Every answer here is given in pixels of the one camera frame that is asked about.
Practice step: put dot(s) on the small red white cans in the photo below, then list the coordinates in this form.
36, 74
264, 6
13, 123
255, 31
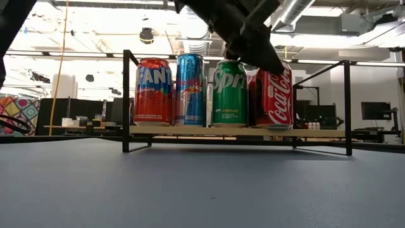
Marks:
312, 125

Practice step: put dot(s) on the silver ventilation duct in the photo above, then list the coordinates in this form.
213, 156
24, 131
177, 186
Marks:
292, 11

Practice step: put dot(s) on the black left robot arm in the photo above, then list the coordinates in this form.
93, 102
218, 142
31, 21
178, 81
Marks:
9, 28

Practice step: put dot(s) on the green soda can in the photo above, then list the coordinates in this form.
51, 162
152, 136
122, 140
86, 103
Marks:
229, 95

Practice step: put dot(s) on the black partition panel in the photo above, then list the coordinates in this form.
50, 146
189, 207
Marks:
79, 109

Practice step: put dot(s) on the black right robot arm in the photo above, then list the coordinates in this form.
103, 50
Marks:
202, 8

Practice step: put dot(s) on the colourful patchwork quilt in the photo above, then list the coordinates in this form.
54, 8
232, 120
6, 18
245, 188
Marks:
19, 111

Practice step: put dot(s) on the silver blue slim can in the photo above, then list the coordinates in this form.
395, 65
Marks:
190, 92

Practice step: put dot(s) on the black ceiling dome camera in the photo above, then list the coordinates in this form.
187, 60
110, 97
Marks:
146, 35

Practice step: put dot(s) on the blue table mat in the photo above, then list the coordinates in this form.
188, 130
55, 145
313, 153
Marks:
190, 190

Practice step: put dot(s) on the black background machine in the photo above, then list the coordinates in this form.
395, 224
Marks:
319, 115

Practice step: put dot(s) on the black computer monitor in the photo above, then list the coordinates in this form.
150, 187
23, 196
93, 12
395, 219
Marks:
375, 111

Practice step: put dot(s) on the black background metal frame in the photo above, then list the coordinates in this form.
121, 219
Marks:
305, 87

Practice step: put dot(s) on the wooden background desk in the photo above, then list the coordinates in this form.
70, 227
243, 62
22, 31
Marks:
76, 127

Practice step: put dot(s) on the white plastic container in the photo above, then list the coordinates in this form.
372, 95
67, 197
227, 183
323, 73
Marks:
66, 122

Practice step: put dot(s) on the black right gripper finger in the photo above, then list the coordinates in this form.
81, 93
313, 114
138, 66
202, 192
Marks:
265, 60

